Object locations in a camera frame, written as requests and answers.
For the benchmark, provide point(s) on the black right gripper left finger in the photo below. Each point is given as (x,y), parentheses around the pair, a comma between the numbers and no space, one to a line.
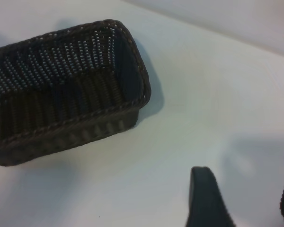
(208,203)

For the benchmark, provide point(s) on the dark brown woven basket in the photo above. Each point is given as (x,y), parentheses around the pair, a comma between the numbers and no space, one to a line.
(61,99)

